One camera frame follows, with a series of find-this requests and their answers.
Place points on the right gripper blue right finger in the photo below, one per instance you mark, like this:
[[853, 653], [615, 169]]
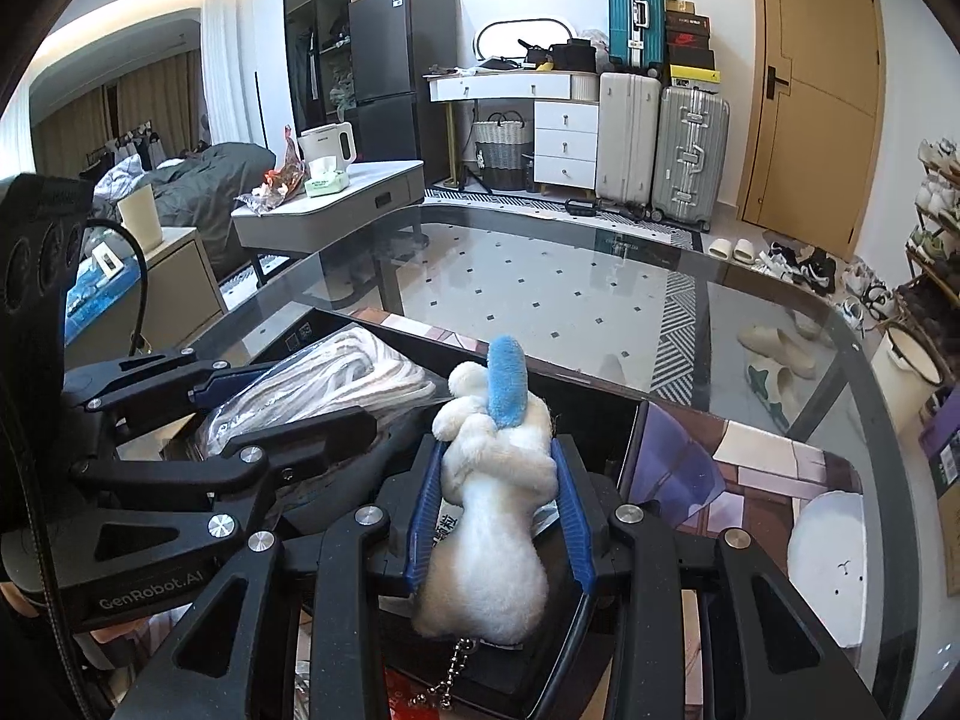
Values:
[[574, 491]]

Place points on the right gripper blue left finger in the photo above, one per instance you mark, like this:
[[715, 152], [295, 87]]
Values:
[[422, 525]]

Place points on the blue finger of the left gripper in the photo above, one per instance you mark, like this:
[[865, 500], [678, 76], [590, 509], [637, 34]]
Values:
[[168, 381], [281, 453]]

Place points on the white plush toy blue ear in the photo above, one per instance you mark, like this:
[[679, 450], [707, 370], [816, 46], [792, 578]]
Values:
[[486, 580]]

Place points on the black cardboard box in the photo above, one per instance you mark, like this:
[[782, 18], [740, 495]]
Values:
[[223, 659]]

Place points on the red white snack packet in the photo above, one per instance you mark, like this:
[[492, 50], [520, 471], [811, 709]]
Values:
[[406, 700]]

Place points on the beige cup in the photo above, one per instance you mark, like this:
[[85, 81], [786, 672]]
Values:
[[140, 217]]

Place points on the dark grey blanket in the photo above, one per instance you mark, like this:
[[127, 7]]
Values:
[[201, 192]]

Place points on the red snack bag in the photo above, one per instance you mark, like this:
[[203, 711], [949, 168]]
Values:
[[279, 184]]

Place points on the green tissue pack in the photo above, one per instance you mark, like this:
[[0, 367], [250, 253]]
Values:
[[327, 175]]

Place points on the grey coffee table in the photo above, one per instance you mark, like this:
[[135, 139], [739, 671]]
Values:
[[301, 227]]

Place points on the white electric kettle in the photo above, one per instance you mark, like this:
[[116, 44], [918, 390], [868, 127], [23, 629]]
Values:
[[334, 142]]

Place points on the white bucket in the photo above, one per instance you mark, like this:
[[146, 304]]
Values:
[[906, 373]]

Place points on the brown cardboard box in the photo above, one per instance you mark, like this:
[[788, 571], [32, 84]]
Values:
[[948, 506]]

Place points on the woven basket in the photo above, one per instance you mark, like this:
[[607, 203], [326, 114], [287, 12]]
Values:
[[502, 141]]

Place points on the purple box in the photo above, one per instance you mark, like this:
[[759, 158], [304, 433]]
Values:
[[939, 441]]

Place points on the silver suitcase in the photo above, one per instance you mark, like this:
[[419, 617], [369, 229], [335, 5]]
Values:
[[692, 139]]

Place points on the black refrigerator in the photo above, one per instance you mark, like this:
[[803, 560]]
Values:
[[395, 44]]

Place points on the wooden shoe rack with shoes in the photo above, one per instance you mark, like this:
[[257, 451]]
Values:
[[930, 296]]

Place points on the dark glass cabinet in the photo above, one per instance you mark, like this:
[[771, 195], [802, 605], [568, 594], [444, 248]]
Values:
[[319, 61]]

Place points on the white dressing table with drawers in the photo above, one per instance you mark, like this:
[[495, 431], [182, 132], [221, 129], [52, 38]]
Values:
[[545, 121]]

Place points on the white suitcase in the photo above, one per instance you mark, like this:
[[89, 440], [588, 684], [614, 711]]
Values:
[[628, 130]]

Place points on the wooden door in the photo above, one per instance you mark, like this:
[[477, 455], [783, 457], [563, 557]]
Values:
[[817, 113]]

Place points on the oval mirror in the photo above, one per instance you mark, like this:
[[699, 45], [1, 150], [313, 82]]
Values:
[[512, 39]]

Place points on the stack of shoe boxes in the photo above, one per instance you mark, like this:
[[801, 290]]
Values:
[[692, 60]]

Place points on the teal suitcase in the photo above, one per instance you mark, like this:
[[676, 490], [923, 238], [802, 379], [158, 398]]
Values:
[[636, 36]]

